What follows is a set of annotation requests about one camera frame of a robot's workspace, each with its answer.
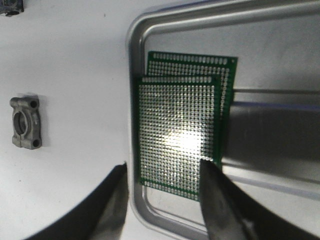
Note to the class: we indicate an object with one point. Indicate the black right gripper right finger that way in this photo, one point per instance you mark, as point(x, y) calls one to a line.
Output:
point(231, 214)

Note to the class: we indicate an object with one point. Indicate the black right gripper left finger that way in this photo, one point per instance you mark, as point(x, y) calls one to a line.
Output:
point(100, 216)

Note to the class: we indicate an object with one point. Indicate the green perforated circuit board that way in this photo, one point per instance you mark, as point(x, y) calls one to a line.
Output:
point(161, 63)
point(178, 127)

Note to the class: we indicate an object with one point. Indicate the silver metal tray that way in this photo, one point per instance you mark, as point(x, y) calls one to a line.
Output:
point(272, 145)

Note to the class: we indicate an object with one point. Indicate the grey metal clamp block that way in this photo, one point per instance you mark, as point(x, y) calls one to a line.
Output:
point(26, 122)

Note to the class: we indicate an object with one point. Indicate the red emergency stop button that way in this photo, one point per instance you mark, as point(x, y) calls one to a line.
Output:
point(10, 8)

